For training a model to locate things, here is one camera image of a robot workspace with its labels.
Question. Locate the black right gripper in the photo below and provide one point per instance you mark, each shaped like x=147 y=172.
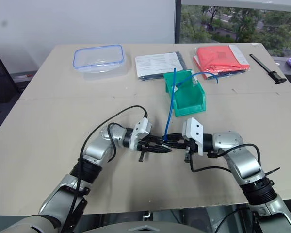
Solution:
x=188 y=148

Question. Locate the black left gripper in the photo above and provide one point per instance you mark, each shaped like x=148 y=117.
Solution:
x=145 y=146

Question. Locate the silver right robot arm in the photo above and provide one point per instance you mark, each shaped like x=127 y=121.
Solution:
x=245 y=160

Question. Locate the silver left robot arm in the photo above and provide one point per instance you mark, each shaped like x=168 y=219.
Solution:
x=97 y=150

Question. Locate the green plastic bin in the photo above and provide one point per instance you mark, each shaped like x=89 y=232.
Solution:
x=189 y=102

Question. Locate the printed paper in dark sleeve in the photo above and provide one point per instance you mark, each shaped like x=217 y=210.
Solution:
x=157 y=64

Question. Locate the grey rounded robot body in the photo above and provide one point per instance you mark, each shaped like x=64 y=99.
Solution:
x=140 y=227

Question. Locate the red garment in plastic bag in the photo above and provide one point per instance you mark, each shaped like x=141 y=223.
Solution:
x=218 y=59

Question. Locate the clear container with blue rim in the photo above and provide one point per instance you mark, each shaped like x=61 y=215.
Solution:
x=99 y=60

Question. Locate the black caliper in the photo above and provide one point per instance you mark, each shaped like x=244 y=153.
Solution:
x=266 y=69

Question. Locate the grey side desk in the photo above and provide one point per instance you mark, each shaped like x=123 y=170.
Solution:
x=289 y=75

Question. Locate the black chair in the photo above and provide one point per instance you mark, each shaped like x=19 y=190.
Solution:
x=1 y=80

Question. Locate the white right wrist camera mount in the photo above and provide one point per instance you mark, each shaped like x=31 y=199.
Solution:
x=195 y=132

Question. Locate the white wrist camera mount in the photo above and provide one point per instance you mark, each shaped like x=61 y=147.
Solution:
x=195 y=132
x=142 y=127

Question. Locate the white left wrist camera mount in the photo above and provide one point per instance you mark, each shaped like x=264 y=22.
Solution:
x=142 y=127

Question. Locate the dark window frame post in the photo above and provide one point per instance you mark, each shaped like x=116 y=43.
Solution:
x=177 y=21

